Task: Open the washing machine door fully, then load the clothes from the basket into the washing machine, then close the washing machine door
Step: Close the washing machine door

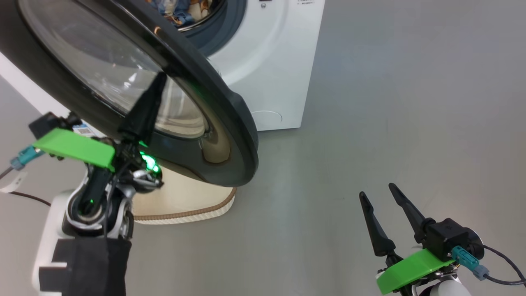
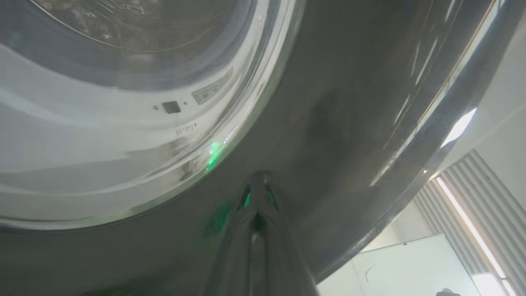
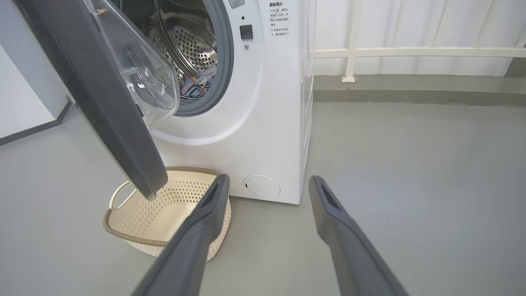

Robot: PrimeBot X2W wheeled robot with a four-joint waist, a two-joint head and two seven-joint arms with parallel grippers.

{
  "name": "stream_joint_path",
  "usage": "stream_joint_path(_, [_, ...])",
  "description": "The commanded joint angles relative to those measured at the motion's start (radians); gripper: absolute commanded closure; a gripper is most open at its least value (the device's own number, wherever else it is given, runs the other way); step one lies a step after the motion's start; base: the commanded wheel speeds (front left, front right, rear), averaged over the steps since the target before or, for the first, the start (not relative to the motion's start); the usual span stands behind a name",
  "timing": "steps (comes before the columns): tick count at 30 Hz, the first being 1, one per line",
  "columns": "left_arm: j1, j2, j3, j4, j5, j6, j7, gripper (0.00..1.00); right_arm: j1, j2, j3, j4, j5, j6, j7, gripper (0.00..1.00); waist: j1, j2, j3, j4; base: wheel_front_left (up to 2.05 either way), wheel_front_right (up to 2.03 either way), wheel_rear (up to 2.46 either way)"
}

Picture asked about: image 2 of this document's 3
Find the white board panel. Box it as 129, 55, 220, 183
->
316, 234, 481, 296

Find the grey rubber door gasket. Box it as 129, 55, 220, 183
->
0, 0, 257, 92

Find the long ceiling light strip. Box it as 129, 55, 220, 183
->
436, 176, 518, 296

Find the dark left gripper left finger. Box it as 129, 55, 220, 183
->
203, 172, 259, 296

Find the grey warning sticker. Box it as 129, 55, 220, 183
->
192, 68, 233, 105

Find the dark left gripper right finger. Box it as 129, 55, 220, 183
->
258, 172, 319, 296

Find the white front-load washing machine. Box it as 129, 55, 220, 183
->
0, 37, 268, 224

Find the black round glass washer door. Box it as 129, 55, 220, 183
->
0, 0, 526, 296

